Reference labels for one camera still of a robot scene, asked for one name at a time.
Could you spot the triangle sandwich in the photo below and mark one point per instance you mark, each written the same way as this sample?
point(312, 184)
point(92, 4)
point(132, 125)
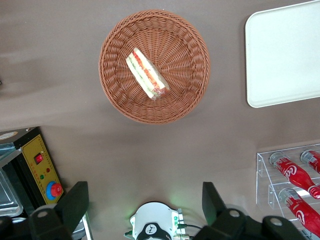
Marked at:
point(146, 72)

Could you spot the red cola bottle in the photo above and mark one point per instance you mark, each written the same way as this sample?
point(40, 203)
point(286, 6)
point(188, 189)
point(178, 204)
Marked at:
point(301, 212)
point(312, 160)
point(293, 173)

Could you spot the cream plastic tray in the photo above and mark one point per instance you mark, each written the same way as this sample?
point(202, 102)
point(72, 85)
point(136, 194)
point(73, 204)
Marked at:
point(285, 55)

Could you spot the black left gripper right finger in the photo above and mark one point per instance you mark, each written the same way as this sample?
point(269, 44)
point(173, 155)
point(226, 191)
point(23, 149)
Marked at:
point(212, 205)

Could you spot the round brown wicker basket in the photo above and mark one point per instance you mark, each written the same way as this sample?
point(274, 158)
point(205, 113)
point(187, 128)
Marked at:
point(180, 45)

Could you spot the clear acrylic bottle rack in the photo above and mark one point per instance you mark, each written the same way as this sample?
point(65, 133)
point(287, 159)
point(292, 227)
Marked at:
point(265, 180)

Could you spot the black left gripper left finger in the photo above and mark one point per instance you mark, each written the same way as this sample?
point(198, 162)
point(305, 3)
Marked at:
point(72, 202)

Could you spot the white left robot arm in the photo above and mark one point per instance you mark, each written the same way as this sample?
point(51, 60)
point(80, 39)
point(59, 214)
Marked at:
point(155, 217)

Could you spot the black food warmer machine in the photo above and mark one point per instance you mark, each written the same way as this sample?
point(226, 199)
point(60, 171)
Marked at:
point(37, 162)

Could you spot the steel warmer pan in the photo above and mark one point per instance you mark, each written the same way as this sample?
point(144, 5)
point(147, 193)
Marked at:
point(8, 195)

